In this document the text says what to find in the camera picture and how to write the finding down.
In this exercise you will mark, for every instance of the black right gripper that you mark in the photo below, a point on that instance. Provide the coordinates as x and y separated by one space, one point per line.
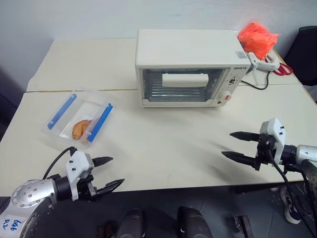
265 151

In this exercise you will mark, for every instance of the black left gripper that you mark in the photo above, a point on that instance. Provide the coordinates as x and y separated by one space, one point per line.
87 189

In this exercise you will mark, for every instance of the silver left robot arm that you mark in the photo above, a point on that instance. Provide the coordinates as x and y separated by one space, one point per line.
32 194

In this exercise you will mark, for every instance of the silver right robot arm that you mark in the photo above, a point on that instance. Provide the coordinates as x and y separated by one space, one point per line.
305 153

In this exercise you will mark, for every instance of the orange food piece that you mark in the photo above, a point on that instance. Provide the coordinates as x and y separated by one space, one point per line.
79 128

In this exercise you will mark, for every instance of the clear container with blue clips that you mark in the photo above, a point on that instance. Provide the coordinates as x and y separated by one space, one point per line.
74 111

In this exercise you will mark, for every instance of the white toaster oven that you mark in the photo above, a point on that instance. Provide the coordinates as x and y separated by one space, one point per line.
185 47

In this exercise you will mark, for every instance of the blue container clip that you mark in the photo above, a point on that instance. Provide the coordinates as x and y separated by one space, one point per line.
62 111
100 122

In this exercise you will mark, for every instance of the black white sneaker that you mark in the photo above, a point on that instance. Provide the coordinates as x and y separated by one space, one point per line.
291 208

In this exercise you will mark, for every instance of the white power strip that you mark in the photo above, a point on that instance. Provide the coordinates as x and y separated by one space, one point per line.
262 65

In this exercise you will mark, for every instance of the orange plastic bag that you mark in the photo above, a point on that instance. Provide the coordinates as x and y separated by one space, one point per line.
257 39

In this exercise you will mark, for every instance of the black chair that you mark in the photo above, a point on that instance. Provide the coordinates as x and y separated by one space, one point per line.
303 54

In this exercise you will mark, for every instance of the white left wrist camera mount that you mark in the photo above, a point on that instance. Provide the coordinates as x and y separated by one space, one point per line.
76 164

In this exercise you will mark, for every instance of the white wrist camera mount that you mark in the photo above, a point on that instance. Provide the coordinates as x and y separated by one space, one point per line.
76 164
275 131

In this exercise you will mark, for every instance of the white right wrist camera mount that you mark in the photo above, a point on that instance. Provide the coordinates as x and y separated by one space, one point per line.
275 131

